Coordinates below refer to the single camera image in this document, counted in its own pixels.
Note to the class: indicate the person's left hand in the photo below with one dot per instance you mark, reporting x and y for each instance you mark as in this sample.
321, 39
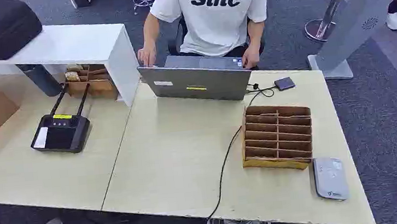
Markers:
251, 58

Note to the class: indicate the person's right hand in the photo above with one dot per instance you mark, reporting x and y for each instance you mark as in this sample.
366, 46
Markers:
147, 56

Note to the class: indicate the black office chair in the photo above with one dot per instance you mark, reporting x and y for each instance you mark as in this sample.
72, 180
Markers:
177, 40

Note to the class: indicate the wooden box with cards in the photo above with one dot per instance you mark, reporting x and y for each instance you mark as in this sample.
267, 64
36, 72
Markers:
101, 87

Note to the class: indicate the patterned brown card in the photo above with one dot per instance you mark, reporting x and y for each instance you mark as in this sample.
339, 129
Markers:
75, 68
72, 76

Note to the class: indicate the grey kiosk stand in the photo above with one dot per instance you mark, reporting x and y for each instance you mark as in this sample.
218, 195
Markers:
360, 12

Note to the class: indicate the dark cylindrical bottle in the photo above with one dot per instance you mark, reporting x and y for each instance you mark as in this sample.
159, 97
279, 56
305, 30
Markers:
41, 81

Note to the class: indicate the wooden slotted card box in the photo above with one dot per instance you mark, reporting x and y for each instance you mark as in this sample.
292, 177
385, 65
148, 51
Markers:
276, 162

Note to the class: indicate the grey laptop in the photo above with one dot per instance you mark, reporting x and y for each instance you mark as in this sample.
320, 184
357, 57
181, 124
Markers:
195, 82

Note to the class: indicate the grey flat card reader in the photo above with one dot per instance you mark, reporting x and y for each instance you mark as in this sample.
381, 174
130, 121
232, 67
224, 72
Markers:
330, 178

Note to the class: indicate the white desk riser shelf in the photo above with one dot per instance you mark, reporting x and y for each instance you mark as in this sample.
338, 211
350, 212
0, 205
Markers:
68, 43

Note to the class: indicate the black remote controller with antennas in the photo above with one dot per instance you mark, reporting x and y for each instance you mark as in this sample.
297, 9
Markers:
62, 135

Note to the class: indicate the chrome stanchion post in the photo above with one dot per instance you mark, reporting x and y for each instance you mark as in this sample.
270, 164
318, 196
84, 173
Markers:
333, 3

